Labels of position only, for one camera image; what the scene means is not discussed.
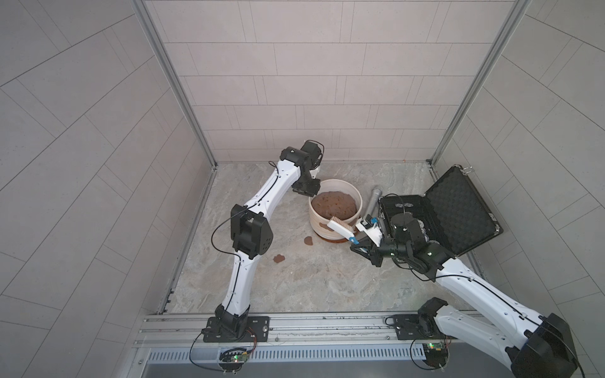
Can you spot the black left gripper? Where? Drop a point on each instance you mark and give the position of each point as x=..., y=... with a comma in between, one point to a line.
x=306, y=187

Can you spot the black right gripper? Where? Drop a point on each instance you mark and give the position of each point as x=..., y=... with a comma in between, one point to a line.
x=369, y=250

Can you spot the cream ceramic pot with soil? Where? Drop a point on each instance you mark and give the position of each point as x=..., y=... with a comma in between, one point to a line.
x=336, y=198

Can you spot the blue white scrub brush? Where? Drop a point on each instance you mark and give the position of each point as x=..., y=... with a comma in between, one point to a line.
x=344, y=229

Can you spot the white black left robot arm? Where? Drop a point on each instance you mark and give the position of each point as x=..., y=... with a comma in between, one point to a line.
x=250, y=230

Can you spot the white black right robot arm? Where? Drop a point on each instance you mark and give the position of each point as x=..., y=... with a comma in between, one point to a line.
x=548, y=351

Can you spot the open black foam-lined case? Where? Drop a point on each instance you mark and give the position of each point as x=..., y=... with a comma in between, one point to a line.
x=452, y=210

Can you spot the grey metal cylinder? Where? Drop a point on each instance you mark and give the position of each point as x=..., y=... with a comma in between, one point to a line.
x=373, y=201

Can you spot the right green circuit board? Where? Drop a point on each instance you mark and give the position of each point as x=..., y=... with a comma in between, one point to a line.
x=436, y=355

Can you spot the green circuit board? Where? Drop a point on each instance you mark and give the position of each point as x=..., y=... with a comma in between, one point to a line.
x=436, y=355
x=233, y=359

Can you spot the left green circuit board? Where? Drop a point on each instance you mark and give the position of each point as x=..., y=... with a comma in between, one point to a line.
x=233, y=359

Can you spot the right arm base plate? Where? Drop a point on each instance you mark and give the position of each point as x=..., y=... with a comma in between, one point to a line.
x=414, y=327

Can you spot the aluminium rail frame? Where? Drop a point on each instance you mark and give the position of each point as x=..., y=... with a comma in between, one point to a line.
x=306, y=329

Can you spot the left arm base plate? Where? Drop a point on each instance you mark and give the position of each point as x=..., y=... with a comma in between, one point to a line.
x=242, y=330

